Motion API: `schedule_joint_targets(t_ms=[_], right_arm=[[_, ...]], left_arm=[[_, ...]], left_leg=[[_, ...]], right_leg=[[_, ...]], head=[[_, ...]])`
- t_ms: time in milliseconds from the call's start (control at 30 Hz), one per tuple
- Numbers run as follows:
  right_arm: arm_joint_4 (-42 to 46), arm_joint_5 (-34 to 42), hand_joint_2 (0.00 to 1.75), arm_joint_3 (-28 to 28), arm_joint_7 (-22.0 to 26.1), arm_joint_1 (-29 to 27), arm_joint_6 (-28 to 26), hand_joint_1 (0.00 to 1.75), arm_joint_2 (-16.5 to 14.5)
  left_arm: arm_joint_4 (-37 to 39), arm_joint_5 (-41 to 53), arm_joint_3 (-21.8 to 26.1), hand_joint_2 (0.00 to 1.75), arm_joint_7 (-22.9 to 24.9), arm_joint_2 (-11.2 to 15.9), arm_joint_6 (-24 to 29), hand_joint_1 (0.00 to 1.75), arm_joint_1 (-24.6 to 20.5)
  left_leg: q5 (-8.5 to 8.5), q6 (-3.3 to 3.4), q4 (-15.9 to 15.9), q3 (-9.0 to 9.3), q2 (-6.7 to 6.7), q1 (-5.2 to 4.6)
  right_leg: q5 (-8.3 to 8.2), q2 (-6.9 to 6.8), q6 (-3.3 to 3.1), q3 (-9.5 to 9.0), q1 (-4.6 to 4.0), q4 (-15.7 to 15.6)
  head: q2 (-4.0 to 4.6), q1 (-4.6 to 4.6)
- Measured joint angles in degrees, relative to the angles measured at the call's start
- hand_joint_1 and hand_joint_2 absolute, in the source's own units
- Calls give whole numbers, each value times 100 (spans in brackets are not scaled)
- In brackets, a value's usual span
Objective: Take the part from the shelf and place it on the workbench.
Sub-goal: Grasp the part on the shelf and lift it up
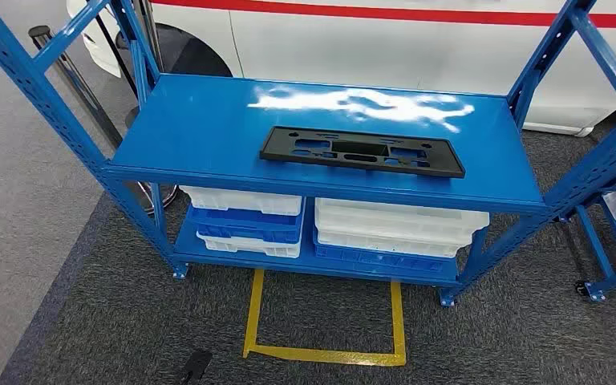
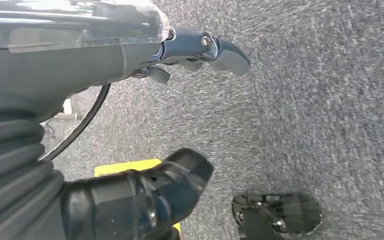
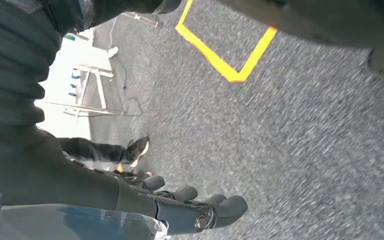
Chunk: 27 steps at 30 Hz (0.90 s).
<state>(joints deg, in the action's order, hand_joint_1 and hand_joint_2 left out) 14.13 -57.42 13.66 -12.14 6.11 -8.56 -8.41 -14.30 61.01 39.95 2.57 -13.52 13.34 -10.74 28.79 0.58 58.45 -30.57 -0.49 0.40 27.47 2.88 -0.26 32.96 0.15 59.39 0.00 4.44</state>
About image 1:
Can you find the black plastic plate frame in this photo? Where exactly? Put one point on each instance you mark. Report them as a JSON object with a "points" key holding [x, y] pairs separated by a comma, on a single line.
{"points": [[281, 151]]}

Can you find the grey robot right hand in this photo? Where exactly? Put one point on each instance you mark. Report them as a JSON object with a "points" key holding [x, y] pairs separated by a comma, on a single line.
{"points": [[197, 366]]}

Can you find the wide white plastic bin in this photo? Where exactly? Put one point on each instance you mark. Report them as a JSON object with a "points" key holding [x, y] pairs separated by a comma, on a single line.
{"points": [[393, 215], [387, 244]]}

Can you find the thin black pole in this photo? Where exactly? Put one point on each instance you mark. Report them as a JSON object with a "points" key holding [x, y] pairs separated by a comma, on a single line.
{"points": [[132, 117]]}

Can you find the chrome stanchion post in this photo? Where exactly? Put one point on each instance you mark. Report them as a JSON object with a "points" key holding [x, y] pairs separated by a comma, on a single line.
{"points": [[74, 79]]}

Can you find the wide blue plastic bin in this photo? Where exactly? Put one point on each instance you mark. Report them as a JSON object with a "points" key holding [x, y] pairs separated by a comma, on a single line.
{"points": [[372, 261]]}

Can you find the blue metal shelving rack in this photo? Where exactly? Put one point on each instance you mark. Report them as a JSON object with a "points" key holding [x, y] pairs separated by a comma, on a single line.
{"points": [[595, 242], [207, 127]]}

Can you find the white car with red stripe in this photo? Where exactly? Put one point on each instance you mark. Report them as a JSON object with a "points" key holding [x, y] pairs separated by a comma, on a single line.
{"points": [[366, 53]]}

